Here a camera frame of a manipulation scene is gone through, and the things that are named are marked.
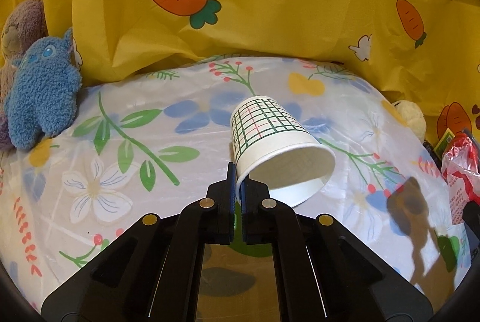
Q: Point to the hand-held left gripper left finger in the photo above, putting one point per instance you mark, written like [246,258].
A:
[225,209]

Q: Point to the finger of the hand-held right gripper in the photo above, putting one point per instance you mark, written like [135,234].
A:
[473,217]

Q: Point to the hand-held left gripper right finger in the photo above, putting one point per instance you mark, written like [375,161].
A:
[255,217]

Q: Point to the red white plastic wrapper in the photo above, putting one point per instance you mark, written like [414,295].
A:
[459,176]

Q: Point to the plaid paper cup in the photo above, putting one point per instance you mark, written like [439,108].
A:
[270,127]

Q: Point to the black printed cloth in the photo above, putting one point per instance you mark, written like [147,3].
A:
[431,153]

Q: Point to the yellow tissue pack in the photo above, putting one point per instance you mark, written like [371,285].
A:
[446,140]

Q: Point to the floral plastic tablecloth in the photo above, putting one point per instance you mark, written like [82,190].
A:
[150,142]

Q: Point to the cream plush toy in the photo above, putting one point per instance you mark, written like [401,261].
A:
[410,117]

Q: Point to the blue plush toy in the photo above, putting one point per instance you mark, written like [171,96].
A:
[41,89]

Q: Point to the brown teddy bear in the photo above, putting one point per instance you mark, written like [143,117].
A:
[22,22]

